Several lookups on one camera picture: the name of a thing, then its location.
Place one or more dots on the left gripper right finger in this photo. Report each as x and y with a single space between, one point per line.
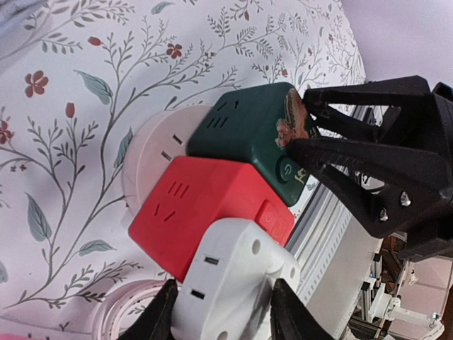
290 319

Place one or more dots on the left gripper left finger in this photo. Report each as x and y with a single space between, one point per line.
155 321

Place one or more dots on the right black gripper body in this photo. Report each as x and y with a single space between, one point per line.
430 234

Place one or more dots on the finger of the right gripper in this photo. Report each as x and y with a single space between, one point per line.
370 179
405 92

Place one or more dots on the white plug adapter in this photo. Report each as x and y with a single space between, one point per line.
227 290

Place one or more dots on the red cube socket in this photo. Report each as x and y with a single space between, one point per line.
192 194

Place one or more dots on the dark green cube socket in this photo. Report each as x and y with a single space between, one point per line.
255 125

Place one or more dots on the round pink socket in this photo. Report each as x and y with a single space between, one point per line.
161 139

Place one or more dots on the floral tablecloth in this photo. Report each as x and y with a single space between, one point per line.
78 79

